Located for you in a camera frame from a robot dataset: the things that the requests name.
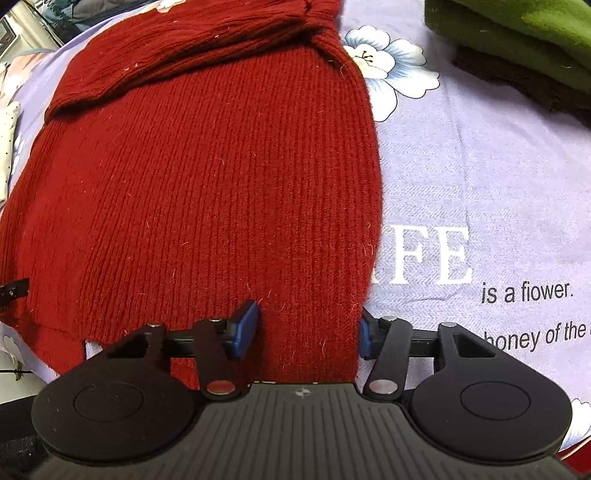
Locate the red knit cardigan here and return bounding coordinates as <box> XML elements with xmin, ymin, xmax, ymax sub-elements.
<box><xmin>1</xmin><ymin>1</ymin><xmax>382</xmax><ymax>382</ymax></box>

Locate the green folded sweater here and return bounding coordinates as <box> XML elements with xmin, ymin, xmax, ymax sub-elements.
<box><xmin>424</xmin><ymin>1</ymin><xmax>590</xmax><ymax>94</ymax></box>

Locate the beige machine with display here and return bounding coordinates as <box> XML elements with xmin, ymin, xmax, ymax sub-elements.
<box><xmin>1</xmin><ymin>1</ymin><xmax>63</xmax><ymax>63</ymax></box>

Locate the cream polka dot garment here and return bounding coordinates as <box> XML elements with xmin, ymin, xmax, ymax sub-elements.
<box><xmin>0</xmin><ymin>101</ymin><xmax>21</xmax><ymax>206</ymax></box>

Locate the purple floral bed sheet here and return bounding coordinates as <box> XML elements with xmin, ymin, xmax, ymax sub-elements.
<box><xmin>0</xmin><ymin>0</ymin><xmax>591</xmax><ymax>451</ymax></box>

